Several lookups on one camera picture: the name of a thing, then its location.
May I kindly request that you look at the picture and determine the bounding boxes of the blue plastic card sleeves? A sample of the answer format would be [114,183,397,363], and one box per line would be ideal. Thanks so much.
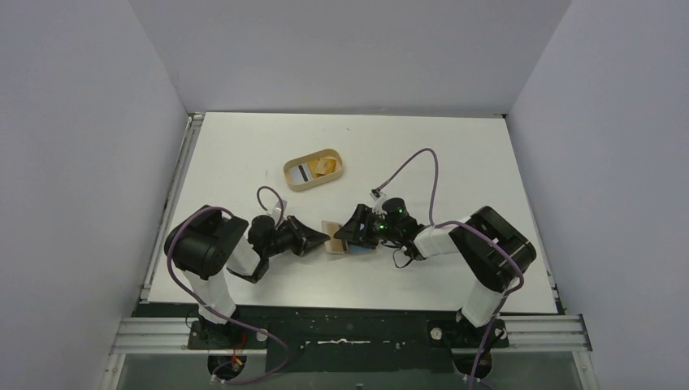
[348,244,376,256]

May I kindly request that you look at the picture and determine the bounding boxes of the gold card grey stripe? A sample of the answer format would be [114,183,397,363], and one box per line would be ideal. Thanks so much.
[324,238,348,254]

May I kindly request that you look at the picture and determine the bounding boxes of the beige card holder wallet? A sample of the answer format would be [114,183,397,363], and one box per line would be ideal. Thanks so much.
[321,220,377,256]

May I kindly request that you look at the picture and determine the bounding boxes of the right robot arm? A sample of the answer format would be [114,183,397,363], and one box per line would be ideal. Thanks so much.
[333,197,537,327]

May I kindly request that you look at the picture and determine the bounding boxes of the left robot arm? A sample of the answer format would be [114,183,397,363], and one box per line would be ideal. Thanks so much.
[164,205,330,326]

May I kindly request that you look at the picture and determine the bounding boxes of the white card black stripe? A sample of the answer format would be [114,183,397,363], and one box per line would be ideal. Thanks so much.
[288,163,314,185]

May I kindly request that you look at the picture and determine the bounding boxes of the oval wooden tray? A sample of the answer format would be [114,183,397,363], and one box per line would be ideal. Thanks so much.
[284,149,344,192]

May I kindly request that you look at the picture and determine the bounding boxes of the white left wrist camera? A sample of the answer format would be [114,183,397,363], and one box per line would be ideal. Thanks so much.
[269,200,288,223]

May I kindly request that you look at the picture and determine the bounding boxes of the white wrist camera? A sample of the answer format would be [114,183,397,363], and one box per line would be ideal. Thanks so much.
[269,200,288,223]
[370,188,388,209]

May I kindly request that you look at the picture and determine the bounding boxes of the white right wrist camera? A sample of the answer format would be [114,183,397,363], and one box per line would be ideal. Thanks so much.
[370,188,388,209]

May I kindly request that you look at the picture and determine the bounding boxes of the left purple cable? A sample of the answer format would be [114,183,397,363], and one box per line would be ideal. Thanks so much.
[165,185,294,386]

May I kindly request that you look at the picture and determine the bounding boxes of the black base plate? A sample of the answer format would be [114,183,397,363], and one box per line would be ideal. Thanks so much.
[115,308,579,382]

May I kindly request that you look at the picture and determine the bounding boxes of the aluminium rail frame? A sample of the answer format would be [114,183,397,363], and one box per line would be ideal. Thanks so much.
[98,112,206,389]

